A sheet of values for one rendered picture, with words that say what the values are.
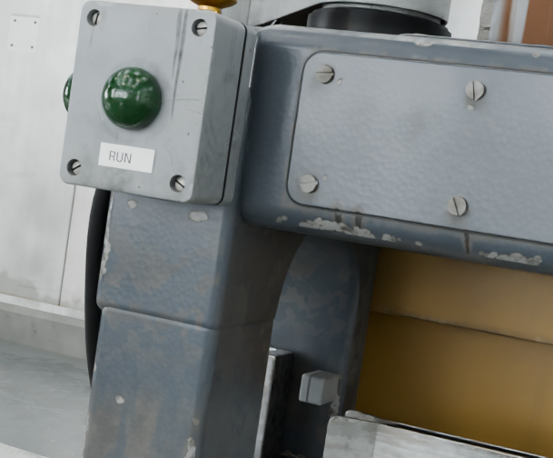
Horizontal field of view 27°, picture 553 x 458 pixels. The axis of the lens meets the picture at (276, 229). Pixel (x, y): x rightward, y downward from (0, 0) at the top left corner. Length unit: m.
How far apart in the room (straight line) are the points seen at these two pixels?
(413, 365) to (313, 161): 0.32
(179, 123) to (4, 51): 6.69
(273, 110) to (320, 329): 0.24
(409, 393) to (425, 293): 0.09
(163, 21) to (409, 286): 0.32
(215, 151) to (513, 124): 0.14
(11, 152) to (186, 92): 6.59
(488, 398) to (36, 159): 6.26
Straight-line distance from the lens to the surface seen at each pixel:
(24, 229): 7.04
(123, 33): 0.56
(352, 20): 0.68
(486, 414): 0.84
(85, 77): 0.57
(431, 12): 0.70
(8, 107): 7.16
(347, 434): 0.72
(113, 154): 0.55
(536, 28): 1.05
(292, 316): 0.79
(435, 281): 0.79
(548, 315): 0.77
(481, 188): 0.53
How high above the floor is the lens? 1.26
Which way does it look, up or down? 3 degrees down
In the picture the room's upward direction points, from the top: 8 degrees clockwise
